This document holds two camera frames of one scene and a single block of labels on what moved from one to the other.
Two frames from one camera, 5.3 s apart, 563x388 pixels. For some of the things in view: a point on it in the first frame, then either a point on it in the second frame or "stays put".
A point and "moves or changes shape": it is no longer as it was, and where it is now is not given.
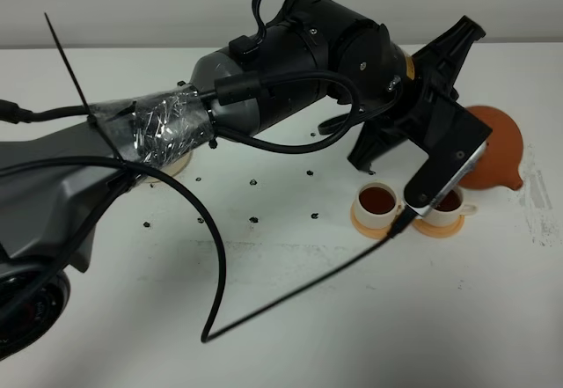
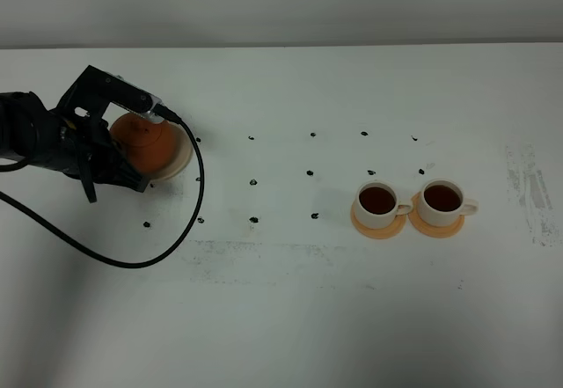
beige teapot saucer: (172, 169) stays put
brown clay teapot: (499, 163) moves or changes shape
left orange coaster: (376, 233) stays put
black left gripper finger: (374, 142) → (86, 171)
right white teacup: (449, 209) stays put
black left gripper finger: (438, 65) → (121, 172)
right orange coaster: (436, 231) stays put
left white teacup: (376, 206) stays put
